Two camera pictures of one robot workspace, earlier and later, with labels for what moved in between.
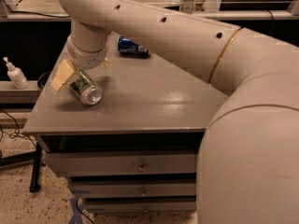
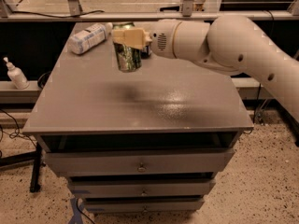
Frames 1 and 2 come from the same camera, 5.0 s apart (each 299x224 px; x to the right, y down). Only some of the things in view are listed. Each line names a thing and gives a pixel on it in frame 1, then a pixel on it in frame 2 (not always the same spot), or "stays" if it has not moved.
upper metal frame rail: x=45 y=15 stays
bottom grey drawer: x=140 y=206 stays
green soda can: x=90 y=92 to x=129 y=59
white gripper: x=84 y=59 to x=163 y=38
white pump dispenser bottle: x=16 y=76 stays
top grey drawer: x=123 y=163 stays
